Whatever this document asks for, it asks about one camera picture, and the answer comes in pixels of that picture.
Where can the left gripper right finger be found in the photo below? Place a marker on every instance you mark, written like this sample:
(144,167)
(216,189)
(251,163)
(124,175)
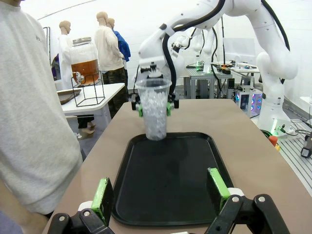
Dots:
(217,190)

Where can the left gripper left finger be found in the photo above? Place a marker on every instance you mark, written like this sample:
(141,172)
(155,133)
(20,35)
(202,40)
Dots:
(102,200)

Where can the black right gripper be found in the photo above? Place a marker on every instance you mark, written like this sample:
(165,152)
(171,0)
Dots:
(156,83)

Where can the clear cup with ice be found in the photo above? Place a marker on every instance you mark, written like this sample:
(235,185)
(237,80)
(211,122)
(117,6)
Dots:
(153,114)

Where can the person's right forearm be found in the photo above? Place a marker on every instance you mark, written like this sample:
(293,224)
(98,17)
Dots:
(24,209)

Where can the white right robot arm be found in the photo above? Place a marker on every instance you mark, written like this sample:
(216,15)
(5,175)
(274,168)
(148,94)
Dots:
(275,61)

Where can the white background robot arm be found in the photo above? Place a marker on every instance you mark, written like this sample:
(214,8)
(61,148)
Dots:
(207,41)

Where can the black plastic tray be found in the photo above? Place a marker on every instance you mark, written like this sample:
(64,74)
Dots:
(170,182)

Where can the white side table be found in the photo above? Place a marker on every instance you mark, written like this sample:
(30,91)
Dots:
(109,92)

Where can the aluminium work table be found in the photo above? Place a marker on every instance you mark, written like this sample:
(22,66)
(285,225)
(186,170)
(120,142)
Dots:
(207,76)

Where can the mannequin in blue jacket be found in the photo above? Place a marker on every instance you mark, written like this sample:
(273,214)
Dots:
(123,46)

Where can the red emergency stop button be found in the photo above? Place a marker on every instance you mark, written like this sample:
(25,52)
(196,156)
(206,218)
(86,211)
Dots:
(273,140)

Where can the mannequin in beige sweatshirt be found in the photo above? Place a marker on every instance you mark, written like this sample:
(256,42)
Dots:
(107,48)

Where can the glass tea dispenser jar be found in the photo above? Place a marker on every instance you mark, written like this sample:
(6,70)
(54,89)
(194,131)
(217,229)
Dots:
(84,70)

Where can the aluminium mounting platform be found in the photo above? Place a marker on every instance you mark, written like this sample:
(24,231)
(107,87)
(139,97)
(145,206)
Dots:
(295,156)

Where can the brown wooden tray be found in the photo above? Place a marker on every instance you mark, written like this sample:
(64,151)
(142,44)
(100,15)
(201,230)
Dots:
(68,96)

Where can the black box device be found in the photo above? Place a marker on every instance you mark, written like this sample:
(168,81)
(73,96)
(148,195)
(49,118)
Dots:
(306,148)

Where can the computer with lit fans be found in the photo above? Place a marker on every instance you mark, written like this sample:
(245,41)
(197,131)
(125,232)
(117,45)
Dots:
(256,100)

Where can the mannequin in white coat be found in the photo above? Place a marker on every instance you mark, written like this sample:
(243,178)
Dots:
(64,48)

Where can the person in grey sweatshirt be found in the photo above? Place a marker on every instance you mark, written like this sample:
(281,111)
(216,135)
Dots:
(29,109)

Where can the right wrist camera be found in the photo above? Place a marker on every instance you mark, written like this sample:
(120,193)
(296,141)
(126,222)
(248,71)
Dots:
(152,69)

